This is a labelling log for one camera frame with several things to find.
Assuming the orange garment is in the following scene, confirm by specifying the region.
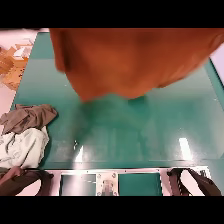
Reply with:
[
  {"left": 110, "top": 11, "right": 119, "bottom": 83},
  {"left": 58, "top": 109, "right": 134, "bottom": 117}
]
[{"left": 49, "top": 27, "right": 224, "bottom": 103}]

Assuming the pale mint garment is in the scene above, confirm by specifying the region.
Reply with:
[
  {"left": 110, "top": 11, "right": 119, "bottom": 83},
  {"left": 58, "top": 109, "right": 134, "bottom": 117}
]
[{"left": 0, "top": 125, "right": 51, "bottom": 170}]

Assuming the silver frame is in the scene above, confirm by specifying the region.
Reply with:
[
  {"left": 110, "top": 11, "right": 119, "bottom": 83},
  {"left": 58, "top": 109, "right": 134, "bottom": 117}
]
[{"left": 19, "top": 164, "right": 224, "bottom": 197}]

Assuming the grey-brown garment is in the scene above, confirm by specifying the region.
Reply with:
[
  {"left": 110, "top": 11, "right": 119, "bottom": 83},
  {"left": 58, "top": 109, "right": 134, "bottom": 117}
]
[{"left": 0, "top": 103, "right": 59, "bottom": 136}]

